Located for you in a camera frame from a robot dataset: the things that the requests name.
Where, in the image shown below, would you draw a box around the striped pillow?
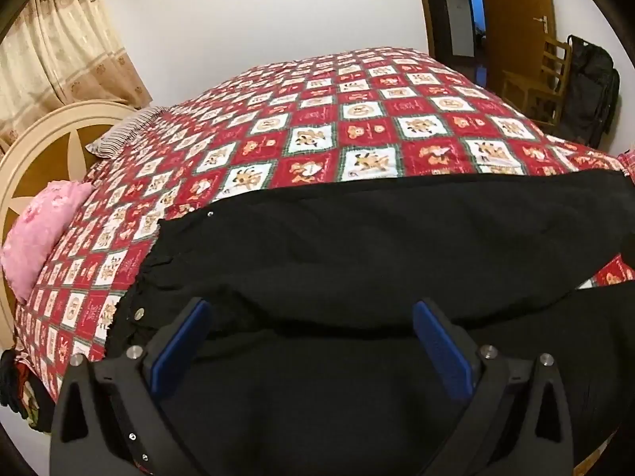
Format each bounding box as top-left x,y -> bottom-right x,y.
85,106 -> 169,159

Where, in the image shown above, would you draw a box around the dark wooden door frame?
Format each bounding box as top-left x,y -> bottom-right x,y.
412,0 -> 477,60

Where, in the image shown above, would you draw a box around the red checkered printed bedspread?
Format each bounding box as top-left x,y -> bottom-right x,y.
15,48 -> 635,407

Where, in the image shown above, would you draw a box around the wooden door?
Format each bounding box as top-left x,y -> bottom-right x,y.
473,0 -> 559,125

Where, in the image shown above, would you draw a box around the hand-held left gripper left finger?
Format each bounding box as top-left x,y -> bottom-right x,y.
50,297 -> 214,476

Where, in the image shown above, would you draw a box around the pink pillow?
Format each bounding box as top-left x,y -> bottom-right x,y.
0,181 -> 95,303

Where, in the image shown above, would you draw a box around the wooden chair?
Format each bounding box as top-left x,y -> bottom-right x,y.
501,35 -> 573,127

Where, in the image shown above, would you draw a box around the beige patterned curtain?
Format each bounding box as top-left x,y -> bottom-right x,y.
0,0 -> 152,152

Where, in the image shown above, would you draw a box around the dark multicoloured cloth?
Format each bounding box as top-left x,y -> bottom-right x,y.
0,349 -> 58,434

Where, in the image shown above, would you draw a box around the black bag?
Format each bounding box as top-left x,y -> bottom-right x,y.
553,35 -> 621,147

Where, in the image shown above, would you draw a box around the black pants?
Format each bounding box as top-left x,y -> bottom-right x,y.
106,171 -> 635,476

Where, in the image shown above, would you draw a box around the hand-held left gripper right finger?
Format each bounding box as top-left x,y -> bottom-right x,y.
412,299 -> 589,476

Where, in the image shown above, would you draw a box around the cream wooden headboard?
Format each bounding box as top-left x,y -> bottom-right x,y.
0,100 -> 137,353

